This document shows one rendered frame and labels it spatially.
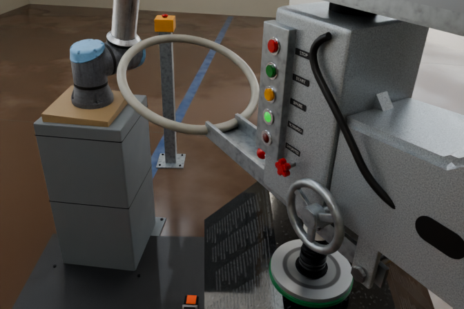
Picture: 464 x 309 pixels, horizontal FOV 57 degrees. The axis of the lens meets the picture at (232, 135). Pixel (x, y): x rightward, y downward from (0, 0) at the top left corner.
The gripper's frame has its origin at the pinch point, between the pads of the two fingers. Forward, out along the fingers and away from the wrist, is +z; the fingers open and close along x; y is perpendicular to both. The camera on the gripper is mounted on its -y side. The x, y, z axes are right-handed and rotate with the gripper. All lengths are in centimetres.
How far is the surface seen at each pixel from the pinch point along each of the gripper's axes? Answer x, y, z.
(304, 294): 69, -64, 30
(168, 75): -69, 60, 123
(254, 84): 10.4, -18.6, 28.3
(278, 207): 35, -48, 49
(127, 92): 44, 10, 28
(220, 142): 44, -24, 26
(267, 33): 54, -29, -21
